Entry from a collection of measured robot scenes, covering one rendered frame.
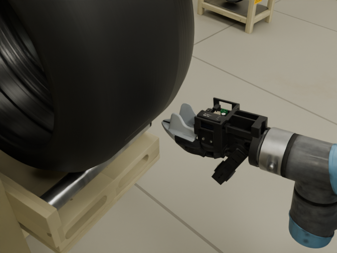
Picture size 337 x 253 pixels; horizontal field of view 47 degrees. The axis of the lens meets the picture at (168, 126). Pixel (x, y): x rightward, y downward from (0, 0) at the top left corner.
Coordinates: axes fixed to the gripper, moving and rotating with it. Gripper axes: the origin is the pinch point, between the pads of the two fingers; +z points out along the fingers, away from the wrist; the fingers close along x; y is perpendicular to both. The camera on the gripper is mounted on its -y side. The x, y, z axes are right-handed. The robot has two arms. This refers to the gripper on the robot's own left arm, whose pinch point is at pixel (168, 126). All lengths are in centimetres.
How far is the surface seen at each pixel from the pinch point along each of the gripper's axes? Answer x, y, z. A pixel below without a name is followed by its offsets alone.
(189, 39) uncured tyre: -5.0, 16.9, -3.2
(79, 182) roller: 14.2, -9.9, 14.3
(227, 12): -247, -78, 115
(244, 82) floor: -172, -96, 63
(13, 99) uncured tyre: 5.6, -2.2, 43.9
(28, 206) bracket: 25.8, -6.1, 14.7
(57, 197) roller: 19.8, -9.3, 14.7
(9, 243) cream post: 29.2, -18.6, 23.0
